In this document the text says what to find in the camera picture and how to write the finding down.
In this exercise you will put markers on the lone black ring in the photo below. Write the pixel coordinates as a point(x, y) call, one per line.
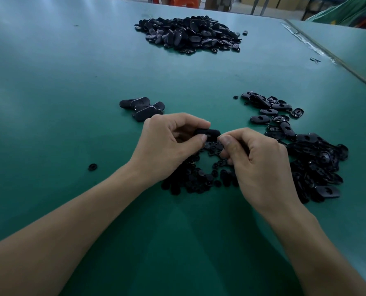
point(93, 167)

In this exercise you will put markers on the person's left forearm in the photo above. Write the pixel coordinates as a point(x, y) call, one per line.
point(53, 240)

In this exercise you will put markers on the pile of black oval shells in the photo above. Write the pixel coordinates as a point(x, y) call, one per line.
point(318, 166)

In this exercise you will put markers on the small open cardboard box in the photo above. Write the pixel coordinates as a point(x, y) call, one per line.
point(218, 2)

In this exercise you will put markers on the small black plastic scrap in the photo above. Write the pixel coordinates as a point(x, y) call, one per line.
point(315, 59)

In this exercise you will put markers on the person's right hand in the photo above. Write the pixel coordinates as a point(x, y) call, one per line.
point(266, 172)

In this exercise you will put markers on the person's right forearm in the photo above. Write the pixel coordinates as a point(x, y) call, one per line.
point(325, 259)

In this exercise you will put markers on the green striped bag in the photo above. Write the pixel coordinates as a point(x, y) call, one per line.
point(346, 10)

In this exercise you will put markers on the pile of small black buttons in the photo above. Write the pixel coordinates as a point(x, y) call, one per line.
point(195, 178)

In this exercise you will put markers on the person's left hand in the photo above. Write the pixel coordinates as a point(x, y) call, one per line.
point(161, 148)

